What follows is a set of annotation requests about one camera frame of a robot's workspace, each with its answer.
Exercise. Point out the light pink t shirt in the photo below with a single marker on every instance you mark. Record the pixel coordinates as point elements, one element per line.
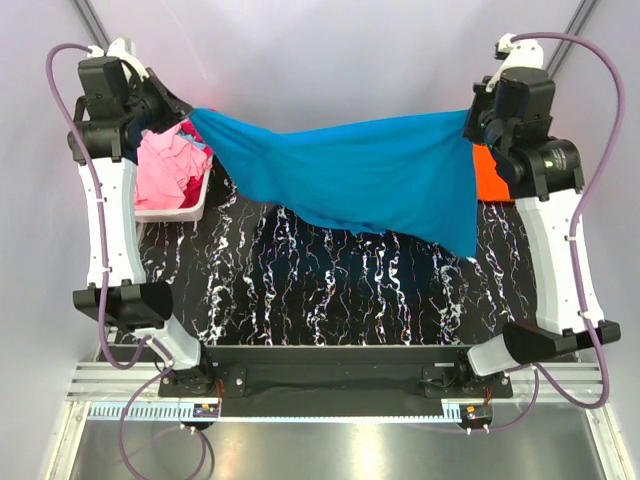
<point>161,174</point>

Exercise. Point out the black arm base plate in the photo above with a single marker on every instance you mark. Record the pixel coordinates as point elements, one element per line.
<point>377,405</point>

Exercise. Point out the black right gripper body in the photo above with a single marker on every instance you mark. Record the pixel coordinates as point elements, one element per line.
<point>481,126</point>

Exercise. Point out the folded orange t shirt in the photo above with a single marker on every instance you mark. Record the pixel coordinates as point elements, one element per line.
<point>490,186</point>

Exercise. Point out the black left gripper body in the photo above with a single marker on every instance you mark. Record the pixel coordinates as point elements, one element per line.
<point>148,102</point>

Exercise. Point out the magenta t shirt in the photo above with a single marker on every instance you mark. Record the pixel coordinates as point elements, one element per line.
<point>198,163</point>

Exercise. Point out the aluminium frame rail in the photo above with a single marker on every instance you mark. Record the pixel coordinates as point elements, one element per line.
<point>97,381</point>

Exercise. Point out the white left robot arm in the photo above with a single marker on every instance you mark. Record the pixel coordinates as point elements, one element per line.
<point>117,293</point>

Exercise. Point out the blue t shirt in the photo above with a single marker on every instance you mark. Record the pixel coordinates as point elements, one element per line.
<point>412,175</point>

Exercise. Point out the light blue garment in basket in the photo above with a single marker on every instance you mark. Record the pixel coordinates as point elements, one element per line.
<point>200,145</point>

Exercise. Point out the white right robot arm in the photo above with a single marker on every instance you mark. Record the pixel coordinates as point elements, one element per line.
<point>546,181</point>

